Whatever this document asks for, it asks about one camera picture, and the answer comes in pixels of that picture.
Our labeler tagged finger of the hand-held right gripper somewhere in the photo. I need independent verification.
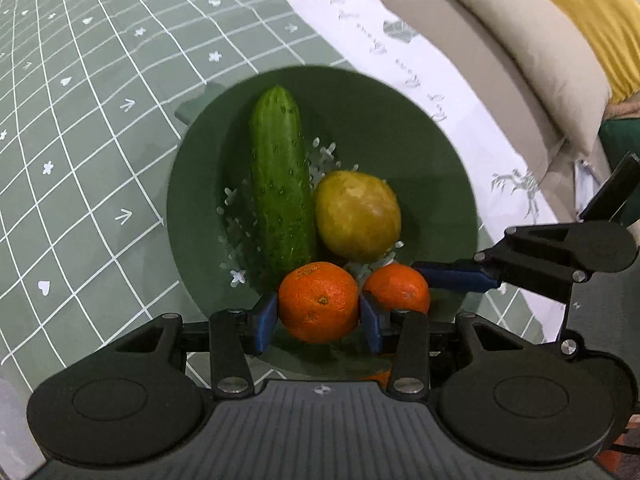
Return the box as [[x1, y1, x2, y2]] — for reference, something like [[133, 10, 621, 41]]
[[414, 223, 588, 307]]

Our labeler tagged green cucumber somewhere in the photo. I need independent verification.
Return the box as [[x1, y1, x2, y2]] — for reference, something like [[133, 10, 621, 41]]
[[248, 86, 319, 293]]

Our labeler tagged green grid tablecloth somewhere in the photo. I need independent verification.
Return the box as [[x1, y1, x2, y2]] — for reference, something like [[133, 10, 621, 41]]
[[0, 0, 566, 461]]

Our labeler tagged white printed bed sheet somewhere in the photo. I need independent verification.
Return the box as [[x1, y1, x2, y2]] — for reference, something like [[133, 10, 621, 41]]
[[227, 0, 576, 347]]

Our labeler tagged beige pillow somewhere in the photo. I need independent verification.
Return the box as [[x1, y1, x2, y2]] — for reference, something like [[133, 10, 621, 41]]
[[425, 0, 612, 157]]

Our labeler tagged tangerine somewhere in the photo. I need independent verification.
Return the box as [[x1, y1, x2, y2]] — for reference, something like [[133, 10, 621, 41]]
[[362, 263, 432, 316], [278, 262, 361, 344]]

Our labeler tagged yellow pillow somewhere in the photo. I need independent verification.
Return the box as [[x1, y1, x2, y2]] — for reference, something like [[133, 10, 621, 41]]
[[527, 0, 640, 106]]

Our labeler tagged yellow-green round fruit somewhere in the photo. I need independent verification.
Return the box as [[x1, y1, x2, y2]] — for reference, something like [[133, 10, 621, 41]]
[[314, 170, 402, 261]]

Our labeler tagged red patterned cloth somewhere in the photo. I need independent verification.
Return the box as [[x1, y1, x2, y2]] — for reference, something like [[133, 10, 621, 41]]
[[595, 410, 640, 480]]

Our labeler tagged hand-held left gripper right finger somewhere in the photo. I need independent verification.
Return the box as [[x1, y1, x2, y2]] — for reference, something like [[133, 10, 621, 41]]
[[358, 294, 526, 402]]

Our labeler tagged green colander bowl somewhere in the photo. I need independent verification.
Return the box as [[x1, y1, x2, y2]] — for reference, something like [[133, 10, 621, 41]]
[[166, 65, 480, 382]]

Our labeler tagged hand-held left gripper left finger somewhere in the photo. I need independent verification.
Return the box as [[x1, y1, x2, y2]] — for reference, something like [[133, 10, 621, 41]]
[[115, 294, 279, 401]]

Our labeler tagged dark green cushion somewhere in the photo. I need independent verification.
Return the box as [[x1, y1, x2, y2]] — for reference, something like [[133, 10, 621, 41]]
[[598, 119, 640, 233]]

